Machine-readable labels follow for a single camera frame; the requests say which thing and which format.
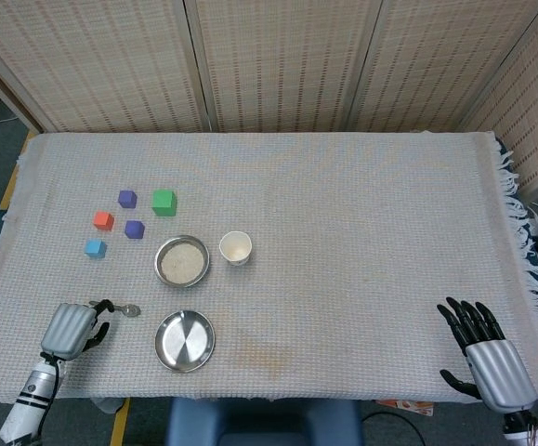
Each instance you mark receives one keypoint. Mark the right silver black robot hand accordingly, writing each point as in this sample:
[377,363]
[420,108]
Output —
[501,371]

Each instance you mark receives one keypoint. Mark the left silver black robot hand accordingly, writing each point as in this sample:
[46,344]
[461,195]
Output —
[64,327]

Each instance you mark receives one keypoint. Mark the metal spoon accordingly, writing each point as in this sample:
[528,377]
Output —
[131,310]

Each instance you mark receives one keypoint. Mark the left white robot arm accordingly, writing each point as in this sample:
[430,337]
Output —
[29,399]

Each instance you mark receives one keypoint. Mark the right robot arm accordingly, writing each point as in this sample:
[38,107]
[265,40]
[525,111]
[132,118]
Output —
[526,425]

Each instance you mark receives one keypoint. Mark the steel bowl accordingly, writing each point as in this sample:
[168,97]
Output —
[159,274]

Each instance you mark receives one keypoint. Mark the white powder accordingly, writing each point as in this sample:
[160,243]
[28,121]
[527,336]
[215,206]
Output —
[182,262]

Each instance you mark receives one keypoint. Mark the white paper cup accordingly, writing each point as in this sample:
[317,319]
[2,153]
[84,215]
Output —
[236,248]

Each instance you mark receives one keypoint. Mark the light blue cube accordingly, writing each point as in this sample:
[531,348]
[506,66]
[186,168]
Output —
[95,249]

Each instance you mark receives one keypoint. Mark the orange white package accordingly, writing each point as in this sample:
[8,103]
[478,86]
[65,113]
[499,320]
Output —
[408,408]

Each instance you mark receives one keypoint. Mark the orange cube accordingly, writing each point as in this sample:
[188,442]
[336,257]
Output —
[103,221]

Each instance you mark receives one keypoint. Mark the purple cube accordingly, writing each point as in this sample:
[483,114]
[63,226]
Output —
[127,199]
[134,229]

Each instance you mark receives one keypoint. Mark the steel plate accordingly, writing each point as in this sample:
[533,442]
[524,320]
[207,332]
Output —
[185,341]

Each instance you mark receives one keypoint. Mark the green cube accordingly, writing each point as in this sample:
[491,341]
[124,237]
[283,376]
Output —
[164,203]

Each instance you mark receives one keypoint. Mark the white woven tablecloth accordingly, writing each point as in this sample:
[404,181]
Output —
[343,279]

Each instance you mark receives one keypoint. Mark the blue chair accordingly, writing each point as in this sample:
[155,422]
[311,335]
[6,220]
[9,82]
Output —
[259,423]

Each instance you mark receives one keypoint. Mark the woven folding screen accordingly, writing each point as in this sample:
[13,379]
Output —
[273,65]

